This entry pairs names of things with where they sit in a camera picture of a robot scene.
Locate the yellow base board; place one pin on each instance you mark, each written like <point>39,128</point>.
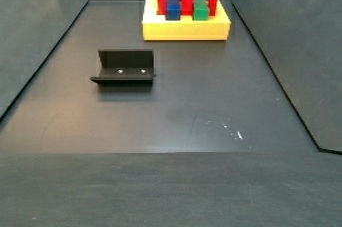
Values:
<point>158,29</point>

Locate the blue rectangular block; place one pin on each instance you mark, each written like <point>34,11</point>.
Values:
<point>173,10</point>

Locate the green rectangular block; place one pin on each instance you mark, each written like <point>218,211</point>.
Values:
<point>201,10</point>

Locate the black angled bracket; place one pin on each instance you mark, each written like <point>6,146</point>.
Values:
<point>126,66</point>

